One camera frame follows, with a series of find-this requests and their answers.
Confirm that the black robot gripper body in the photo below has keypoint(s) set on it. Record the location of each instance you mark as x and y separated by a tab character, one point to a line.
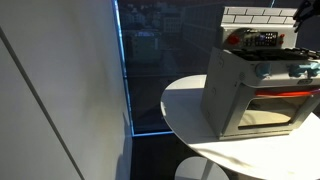
306	10

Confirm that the black stove button display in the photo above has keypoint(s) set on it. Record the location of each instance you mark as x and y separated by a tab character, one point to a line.
260	39

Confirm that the blue stove knob right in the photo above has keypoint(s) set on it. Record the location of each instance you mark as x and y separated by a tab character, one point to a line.
314	69

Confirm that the blue stove knob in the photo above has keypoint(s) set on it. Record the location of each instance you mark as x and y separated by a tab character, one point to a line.
263	70
297	70
314	69

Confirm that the blue stove knob middle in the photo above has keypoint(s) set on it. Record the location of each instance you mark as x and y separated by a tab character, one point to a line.
297	70

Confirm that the blue stove knob left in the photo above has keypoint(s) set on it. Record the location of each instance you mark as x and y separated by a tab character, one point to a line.
263	70

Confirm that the red round stove dial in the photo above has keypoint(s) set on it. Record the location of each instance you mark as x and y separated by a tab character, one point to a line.
233	39

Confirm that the grey toy stove oven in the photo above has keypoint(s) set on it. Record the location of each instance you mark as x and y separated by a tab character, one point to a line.
229	103

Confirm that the round white table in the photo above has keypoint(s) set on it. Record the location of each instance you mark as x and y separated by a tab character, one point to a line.
295	156

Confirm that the red oven door handle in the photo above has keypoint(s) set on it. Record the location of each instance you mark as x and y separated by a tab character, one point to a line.
295	93

